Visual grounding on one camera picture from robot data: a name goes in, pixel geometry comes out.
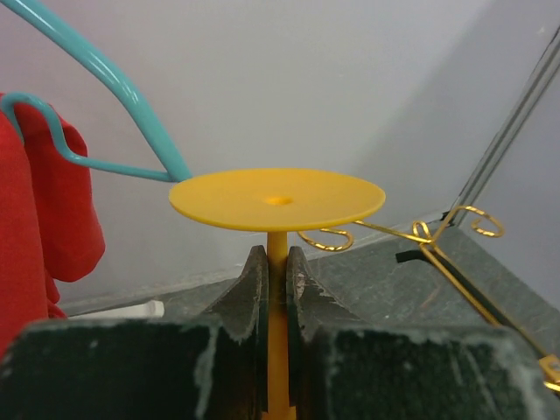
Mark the gold wine glass rack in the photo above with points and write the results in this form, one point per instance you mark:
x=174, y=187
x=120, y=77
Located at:
x=437, y=274

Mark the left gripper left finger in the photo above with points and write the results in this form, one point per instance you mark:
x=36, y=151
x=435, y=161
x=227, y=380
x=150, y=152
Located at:
x=212, y=366

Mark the white clothes stand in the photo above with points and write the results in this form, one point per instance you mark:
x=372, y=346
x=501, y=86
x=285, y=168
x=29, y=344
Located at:
x=153, y=309

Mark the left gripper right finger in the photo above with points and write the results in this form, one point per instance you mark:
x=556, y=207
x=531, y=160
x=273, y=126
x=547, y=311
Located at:
x=340, y=367

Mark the teal clothes hanger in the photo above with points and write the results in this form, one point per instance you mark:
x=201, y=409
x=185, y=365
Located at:
x=113, y=78

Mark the orange goblet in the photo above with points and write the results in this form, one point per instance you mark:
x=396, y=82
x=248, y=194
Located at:
x=276, y=201

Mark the red cloth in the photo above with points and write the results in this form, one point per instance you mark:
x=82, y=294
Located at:
x=50, y=231

